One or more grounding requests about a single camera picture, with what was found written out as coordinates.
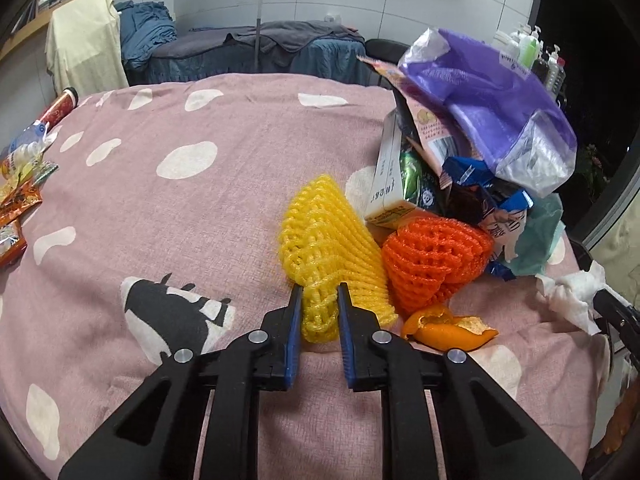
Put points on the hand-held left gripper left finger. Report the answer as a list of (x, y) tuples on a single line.
[(295, 350)]

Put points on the teal plastic bag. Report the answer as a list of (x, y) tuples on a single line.
[(540, 235)]

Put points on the wooden shelf cabinet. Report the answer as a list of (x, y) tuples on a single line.
[(35, 22)]

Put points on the orange foam fruit net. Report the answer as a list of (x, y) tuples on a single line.
[(425, 260)]

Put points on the green pump bottle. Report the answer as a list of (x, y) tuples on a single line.
[(527, 50)]

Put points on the blue clothes pile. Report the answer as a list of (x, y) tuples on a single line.
[(210, 62)]

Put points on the yellow snack packet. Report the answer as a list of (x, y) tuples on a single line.
[(30, 175)]

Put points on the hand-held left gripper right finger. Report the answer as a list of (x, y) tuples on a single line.
[(345, 350)]

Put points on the green foil wrapper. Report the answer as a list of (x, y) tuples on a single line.
[(417, 180)]

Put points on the pink spotted blanket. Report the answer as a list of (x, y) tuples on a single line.
[(200, 210)]

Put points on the orange snack packet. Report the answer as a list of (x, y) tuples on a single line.
[(17, 205)]

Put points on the red cylindrical can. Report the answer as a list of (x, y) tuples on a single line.
[(57, 110)]

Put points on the metal pole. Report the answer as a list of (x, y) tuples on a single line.
[(258, 20)]

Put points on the drink carton box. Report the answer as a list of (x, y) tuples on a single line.
[(387, 180)]

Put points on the clear bottle red cap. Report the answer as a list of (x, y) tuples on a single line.
[(555, 77)]

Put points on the pink snack package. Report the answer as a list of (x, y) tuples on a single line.
[(430, 120)]

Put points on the orange peel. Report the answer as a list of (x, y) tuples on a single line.
[(450, 335)]

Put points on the white printed wrapper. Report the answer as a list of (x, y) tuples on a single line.
[(505, 230)]

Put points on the purple plastic bag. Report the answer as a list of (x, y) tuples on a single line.
[(480, 95)]

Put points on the blue snack wrapper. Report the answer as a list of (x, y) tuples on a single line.
[(470, 175)]

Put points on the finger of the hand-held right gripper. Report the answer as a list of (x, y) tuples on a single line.
[(617, 307)]

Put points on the grey blanket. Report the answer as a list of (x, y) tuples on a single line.
[(290, 35)]

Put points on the cream towel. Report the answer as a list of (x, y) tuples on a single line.
[(85, 45)]

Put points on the blue cloth pile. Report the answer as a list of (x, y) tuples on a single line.
[(145, 30)]

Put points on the black stool chair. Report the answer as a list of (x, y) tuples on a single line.
[(385, 50)]

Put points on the yellow foam fruit net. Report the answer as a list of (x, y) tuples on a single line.
[(325, 230)]

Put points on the white tissue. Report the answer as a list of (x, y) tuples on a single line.
[(570, 295)]

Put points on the red snack packet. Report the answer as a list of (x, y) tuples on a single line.
[(10, 247)]

